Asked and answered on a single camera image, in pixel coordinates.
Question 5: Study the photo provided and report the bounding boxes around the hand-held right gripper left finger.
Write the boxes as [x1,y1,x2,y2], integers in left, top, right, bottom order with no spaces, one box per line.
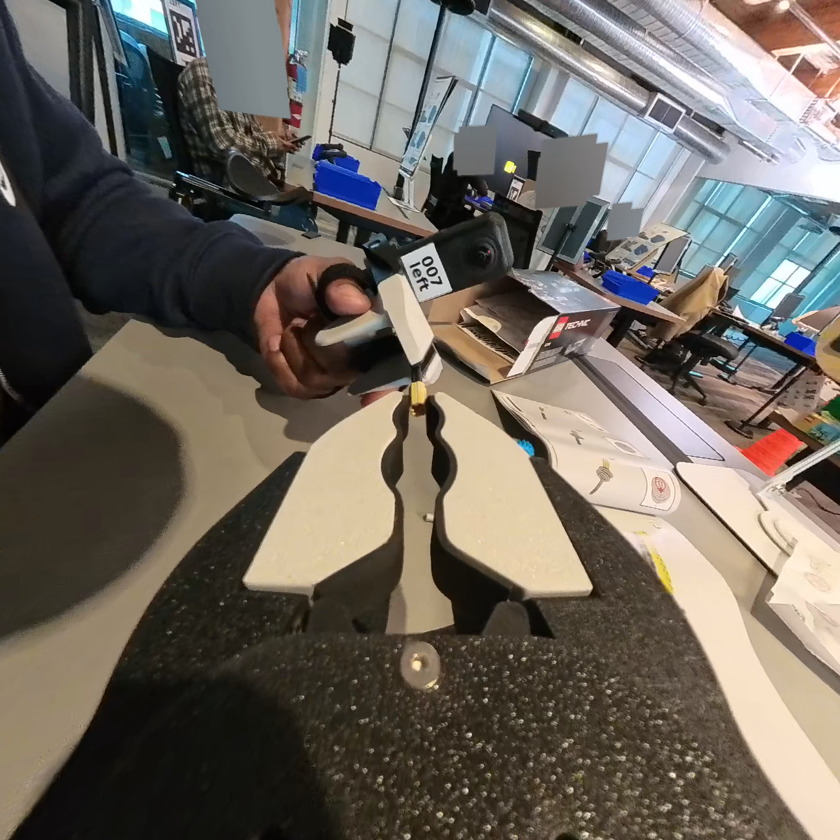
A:
[243,392,411,599]

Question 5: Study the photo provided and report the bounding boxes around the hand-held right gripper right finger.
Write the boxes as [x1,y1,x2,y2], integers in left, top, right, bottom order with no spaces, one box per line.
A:
[427,392,594,601]

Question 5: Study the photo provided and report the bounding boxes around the open lego box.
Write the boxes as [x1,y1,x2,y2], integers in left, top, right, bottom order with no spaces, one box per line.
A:
[427,269,623,385]

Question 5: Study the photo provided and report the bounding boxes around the person's left hand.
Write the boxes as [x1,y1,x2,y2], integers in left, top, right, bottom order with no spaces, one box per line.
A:
[256,255,404,408]

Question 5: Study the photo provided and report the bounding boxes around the wooden table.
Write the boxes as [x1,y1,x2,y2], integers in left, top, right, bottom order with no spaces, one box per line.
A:
[308,187,441,244]

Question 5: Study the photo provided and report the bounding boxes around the open instruction booklet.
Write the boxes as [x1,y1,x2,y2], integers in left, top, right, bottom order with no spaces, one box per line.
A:
[491,388,683,516]

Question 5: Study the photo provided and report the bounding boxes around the grey monitor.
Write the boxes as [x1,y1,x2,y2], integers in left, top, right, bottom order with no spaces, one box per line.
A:
[538,197,611,266]

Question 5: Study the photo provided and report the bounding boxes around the white roll-up banner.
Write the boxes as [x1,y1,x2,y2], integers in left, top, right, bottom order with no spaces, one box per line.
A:
[397,75,457,178]

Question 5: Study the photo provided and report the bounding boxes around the board with blue shapes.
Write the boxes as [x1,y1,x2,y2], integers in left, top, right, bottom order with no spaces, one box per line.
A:
[610,223,690,266]

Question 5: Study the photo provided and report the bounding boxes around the black swivel chair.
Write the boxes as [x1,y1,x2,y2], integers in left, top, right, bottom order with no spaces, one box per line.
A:
[169,147,316,224]

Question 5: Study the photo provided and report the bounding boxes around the white printed instruction sheet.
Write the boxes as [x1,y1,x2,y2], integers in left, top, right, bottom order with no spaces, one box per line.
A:
[617,518,834,821]

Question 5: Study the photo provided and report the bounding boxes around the beige jacket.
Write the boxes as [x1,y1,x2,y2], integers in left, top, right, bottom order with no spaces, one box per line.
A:
[659,266,729,329]

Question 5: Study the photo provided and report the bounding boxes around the black office chair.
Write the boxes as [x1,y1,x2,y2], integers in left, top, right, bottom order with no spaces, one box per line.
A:
[640,325,739,404]

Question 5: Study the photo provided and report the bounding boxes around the red fire extinguisher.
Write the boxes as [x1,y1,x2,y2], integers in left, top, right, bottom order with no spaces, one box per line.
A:
[285,49,309,129]

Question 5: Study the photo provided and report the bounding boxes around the black box on pole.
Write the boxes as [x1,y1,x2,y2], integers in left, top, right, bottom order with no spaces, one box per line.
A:
[327,18,357,142]

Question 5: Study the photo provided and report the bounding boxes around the red orange sheet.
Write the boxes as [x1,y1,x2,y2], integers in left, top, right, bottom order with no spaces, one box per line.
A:
[738,430,807,476]

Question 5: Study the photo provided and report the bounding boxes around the white paper parts bags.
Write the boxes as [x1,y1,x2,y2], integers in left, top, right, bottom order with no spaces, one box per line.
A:
[764,538,840,664]

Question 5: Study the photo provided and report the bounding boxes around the green cardboard box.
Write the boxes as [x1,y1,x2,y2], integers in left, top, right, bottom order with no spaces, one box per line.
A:
[804,394,840,447]

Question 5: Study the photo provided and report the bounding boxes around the black white marker sign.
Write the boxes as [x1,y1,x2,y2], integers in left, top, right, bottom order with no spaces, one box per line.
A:
[164,0,201,67]

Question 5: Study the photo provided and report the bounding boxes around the silver ventilation duct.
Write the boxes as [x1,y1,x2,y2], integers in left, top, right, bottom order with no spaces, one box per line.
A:
[486,0,732,165]

